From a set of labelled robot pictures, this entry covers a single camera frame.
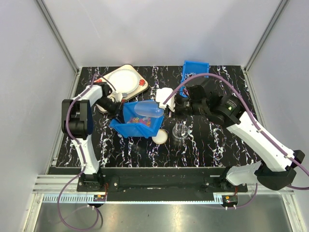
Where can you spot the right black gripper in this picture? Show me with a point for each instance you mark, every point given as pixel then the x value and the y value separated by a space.
pixel 177 98

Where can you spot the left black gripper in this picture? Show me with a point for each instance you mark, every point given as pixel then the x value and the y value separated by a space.
pixel 118 113

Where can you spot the blue bin of star candies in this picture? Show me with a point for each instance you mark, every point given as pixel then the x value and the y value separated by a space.
pixel 134 125

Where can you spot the clear plastic scoop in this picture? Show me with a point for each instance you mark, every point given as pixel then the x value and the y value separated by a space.
pixel 148 109

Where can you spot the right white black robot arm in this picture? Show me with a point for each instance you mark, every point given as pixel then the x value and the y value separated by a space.
pixel 196 96

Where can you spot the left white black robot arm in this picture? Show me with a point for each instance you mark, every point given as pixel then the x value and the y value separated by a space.
pixel 77 123

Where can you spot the blue bin of wrapped candies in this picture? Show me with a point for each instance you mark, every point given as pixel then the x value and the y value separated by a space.
pixel 191 68

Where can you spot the clear glass jar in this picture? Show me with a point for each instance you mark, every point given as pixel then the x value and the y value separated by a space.
pixel 180 131

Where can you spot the strawberry pattern tray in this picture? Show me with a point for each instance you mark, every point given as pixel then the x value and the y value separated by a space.
pixel 125 79

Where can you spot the white round jar lid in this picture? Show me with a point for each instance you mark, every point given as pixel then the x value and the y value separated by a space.
pixel 161 137

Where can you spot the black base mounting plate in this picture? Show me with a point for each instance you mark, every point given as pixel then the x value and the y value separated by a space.
pixel 175 181

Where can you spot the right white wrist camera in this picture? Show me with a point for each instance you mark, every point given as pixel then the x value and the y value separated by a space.
pixel 165 97

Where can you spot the aluminium frame rail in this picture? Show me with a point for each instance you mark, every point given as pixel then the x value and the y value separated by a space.
pixel 55 183

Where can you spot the white slotted cable duct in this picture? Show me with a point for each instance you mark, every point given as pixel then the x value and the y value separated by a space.
pixel 141 198

